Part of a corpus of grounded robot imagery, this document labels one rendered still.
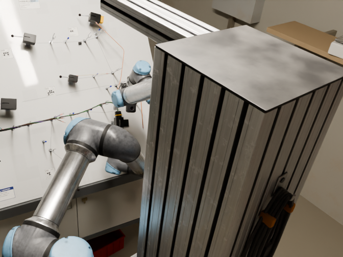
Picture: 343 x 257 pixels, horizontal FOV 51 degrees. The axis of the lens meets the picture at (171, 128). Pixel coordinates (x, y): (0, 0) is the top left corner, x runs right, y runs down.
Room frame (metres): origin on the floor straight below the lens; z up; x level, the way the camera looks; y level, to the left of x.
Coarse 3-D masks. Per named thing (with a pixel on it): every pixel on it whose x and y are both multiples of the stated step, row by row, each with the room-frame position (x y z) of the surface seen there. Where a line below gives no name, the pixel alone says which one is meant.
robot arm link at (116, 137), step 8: (112, 128) 1.00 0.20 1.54; (120, 128) 1.02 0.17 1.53; (112, 136) 0.97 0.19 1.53; (120, 136) 0.98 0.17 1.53; (128, 136) 1.00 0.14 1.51; (104, 144) 0.95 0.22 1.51; (112, 144) 0.95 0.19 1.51; (120, 144) 0.96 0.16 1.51; (128, 144) 0.98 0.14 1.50; (136, 144) 1.01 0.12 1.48; (104, 152) 0.95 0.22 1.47; (112, 152) 0.95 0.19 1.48; (120, 152) 0.96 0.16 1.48; (128, 152) 0.97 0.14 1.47; (136, 152) 1.00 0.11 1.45; (120, 160) 0.99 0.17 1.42; (128, 160) 0.99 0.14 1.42; (136, 160) 1.05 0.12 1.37; (144, 160) 1.14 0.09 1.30; (128, 168) 1.21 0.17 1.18; (136, 168) 1.10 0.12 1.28
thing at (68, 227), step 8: (72, 200) 1.37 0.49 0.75; (72, 208) 1.37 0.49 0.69; (16, 216) 1.21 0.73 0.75; (24, 216) 1.23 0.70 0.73; (64, 216) 1.34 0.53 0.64; (72, 216) 1.37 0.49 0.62; (0, 224) 1.16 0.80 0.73; (8, 224) 1.18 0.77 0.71; (16, 224) 1.21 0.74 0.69; (64, 224) 1.34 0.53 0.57; (72, 224) 1.36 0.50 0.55; (0, 232) 1.16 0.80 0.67; (8, 232) 1.18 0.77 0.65; (64, 232) 1.34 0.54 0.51; (72, 232) 1.36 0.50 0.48; (0, 240) 1.16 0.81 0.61; (0, 248) 1.15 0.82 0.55; (0, 256) 1.14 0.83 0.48
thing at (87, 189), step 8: (120, 176) 1.48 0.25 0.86; (128, 176) 1.51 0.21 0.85; (136, 176) 1.54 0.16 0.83; (88, 184) 1.39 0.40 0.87; (96, 184) 1.40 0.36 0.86; (104, 184) 1.43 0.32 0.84; (112, 184) 1.45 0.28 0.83; (120, 184) 1.48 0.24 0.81; (80, 192) 1.35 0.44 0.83; (88, 192) 1.38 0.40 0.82; (32, 200) 1.23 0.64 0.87; (40, 200) 1.24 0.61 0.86; (8, 208) 1.16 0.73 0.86; (16, 208) 1.18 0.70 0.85; (24, 208) 1.20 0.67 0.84; (32, 208) 1.22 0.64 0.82; (0, 216) 1.14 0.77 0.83; (8, 216) 1.15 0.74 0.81
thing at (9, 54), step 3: (6, 48) 1.64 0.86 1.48; (9, 48) 1.64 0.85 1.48; (3, 51) 1.62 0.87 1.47; (6, 51) 1.63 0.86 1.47; (9, 51) 1.63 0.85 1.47; (3, 54) 1.61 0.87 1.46; (6, 54) 1.62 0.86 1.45; (9, 54) 1.62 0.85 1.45; (12, 54) 1.63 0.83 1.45; (3, 57) 1.60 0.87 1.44; (6, 57) 1.61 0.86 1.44; (9, 57) 1.62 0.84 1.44; (12, 57) 1.62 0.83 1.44
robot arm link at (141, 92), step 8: (128, 88) 1.29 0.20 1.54; (136, 88) 1.23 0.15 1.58; (144, 88) 1.19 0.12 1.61; (112, 96) 1.32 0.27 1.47; (120, 96) 1.30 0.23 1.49; (128, 96) 1.27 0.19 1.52; (136, 96) 1.23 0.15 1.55; (144, 96) 1.19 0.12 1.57; (120, 104) 1.29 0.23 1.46; (128, 104) 1.30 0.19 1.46
